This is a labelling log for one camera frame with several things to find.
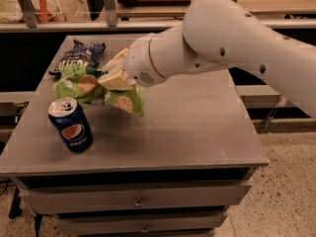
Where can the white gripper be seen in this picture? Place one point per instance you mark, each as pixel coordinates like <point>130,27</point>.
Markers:
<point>138,62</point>

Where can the green rice chip bag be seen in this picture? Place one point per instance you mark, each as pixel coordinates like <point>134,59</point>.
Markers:
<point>81,83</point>

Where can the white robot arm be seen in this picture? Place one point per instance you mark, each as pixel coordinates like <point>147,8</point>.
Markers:
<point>216,35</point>

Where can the blue Kettle chip bag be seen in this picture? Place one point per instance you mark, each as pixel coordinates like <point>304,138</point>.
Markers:
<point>86,54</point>

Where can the blue Pepsi can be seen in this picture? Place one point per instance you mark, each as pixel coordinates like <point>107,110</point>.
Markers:
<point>69,119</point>

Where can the orange white plastic bag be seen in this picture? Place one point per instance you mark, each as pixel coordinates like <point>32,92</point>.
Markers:
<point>11,12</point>

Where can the grey drawer cabinet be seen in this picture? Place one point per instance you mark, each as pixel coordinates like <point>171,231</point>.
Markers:
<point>194,129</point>

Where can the upper drawer with knob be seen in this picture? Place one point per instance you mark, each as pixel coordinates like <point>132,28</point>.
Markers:
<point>138,196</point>

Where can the drawer with knob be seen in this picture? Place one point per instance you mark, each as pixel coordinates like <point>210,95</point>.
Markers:
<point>138,196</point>
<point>141,223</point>

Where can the lower drawer with knob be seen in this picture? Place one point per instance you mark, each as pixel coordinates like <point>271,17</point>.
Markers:
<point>141,223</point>

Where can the metal shelf rail frame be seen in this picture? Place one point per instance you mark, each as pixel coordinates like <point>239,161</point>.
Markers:
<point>77,11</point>

